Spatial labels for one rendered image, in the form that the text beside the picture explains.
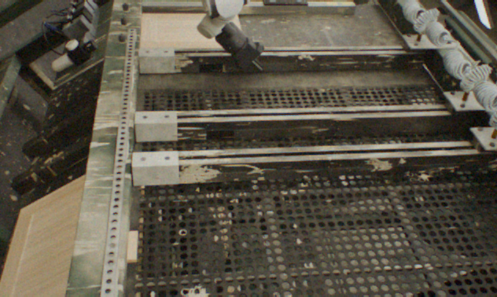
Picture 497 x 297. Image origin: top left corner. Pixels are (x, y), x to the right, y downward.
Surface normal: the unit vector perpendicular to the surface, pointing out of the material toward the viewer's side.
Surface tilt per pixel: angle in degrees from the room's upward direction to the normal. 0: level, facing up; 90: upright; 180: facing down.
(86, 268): 57
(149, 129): 90
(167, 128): 90
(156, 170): 90
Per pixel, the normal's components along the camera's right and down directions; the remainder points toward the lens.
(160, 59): 0.13, 0.63
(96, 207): 0.06, -0.78
